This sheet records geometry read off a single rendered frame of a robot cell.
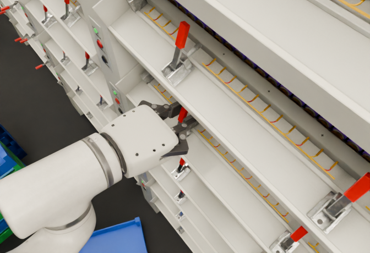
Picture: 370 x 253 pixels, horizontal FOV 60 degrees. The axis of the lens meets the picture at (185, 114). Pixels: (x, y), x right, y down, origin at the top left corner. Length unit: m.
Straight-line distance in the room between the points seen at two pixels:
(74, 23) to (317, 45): 0.70
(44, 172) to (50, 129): 1.41
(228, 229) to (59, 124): 1.30
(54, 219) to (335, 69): 0.39
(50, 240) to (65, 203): 0.08
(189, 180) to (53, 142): 1.14
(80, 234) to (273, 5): 0.41
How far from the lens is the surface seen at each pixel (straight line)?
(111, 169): 0.48
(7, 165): 1.32
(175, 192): 0.99
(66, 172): 0.46
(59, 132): 1.84
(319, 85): 0.25
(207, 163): 0.61
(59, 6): 0.95
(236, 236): 0.77
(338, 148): 0.40
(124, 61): 0.64
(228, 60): 0.44
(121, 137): 0.50
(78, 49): 1.09
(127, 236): 1.54
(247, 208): 0.59
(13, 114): 2.02
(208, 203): 0.78
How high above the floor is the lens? 1.49
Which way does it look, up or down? 57 degrees down
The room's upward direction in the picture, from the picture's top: straight up
